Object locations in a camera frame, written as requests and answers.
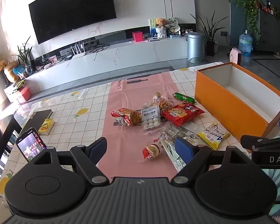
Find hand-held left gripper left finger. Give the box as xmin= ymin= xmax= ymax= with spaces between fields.
xmin=29 ymin=137 xmax=110 ymax=186

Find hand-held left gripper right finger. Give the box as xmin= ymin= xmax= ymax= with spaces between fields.
xmin=170 ymin=136 xmax=255 ymax=185

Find yellow snack packet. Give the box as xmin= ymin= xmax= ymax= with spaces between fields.
xmin=197 ymin=121 xmax=231 ymax=151

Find orange cardboard box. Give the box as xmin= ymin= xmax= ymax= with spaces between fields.
xmin=194 ymin=62 xmax=280 ymax=138

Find clear packet of white balls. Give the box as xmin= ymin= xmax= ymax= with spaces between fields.
xmin=140 ymin=103 xmax=162 ymax=131

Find long white wrapper packet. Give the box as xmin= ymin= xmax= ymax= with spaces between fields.
xmin=160 ymin=138 xmax=186 ymax=172

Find white flat snack packet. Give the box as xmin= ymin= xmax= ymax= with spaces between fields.
xmin=177 ymin=124 xmax=206 ymax=146

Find clear wrapped snack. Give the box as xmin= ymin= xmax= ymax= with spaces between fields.
xmin=140 ymin=122 xmax=178 ymax=143

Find small bun packet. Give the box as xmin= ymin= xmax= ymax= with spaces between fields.
xmin=139 ymin=142 xmax=165 ymax=162

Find red stick snack bag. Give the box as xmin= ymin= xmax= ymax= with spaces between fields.
xmin=110 ymin=107 xmax=143 ymax=127

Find brown chip snack bag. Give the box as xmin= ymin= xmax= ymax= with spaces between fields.
xmin=157 ymin=97 xmax=175 ymax=112

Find green sausage stick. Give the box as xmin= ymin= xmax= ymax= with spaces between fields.
xmin=173 ymin=92 xmax=196 ymax=105

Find yellow card pack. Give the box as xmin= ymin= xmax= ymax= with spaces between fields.
xmin=37 ymin=119 xmax=55 ymax=136

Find pink table runner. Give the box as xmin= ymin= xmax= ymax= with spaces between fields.
xmin=93 ymin=72 xmax=185 ymax=180

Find black book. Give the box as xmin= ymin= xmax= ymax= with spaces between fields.
xmin=20 ymin=109 xmax=54 ymax=136

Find smartphone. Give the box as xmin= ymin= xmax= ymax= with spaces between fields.
xmin=15 ymin=127 xmax=47 ymax=162

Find pink space heater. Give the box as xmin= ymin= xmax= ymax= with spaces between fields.
xmin=229 ymin=48 xmax=243 ymax=66

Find clear acrylic chair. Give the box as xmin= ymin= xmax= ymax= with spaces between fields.
xmin=185 ymin=57 xmax=207 ymax=69

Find blue water bottle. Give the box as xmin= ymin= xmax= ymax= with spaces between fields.
xmin=239 ymin=30 xmax=253 ymax=57

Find red gift box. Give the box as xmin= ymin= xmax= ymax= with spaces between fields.
xmin=16 ymin=87 xmax=32 ymax=104

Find white marble tv cabinet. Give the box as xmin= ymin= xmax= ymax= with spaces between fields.
xmin=3 ymin=37 xmax=194 ymax=103

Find grey sideboard cabinet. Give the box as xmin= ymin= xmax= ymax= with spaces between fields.
xmin=254 ymin=8 xmax=280 ymax=52

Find white router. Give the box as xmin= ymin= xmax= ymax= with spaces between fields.
xmin=65 ymin=41 xmax=87 ymax=61

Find dark wooden chair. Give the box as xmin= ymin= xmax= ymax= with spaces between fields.
xmin=0 ymin=114 xmax=22 ymax=192

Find potted plant in black pot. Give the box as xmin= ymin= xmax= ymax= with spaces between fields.
xmin=190 ymin=10 xmax=228 ymax=56

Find silver trash can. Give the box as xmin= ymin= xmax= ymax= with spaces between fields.
xmin=187 ymin=31 xmax=206 ymax=62

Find orange gourd ornament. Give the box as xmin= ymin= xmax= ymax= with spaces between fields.
xmin=4 ymin=61 xmax=20 ymax=83

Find green leafy house plant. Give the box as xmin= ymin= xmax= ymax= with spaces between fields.
xmin=12 ymin=36 xmax=34 ymax=75

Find hanging green vine plant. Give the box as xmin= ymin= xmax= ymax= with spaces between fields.
xmin=230 ymin=0 xmax=263 ymax=45

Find teddy bear bouquet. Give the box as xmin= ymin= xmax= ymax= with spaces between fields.
xmin=154 ymin=17 xmax=168 ymax=39

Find round paper fan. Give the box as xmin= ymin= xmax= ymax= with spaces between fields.
xmin=167 ymin=17 xmax=181 ymax=33

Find blue printed box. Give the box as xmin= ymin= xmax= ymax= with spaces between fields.
xmin=149 ymin=18 xmax=158 ymax=38

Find black television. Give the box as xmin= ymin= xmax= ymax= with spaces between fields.
xmin=28 ymin=0 xmax=117 ymax=45

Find black cables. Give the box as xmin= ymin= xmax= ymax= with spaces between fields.
xmin=89 ymin=43 xmax=111 ymax=54

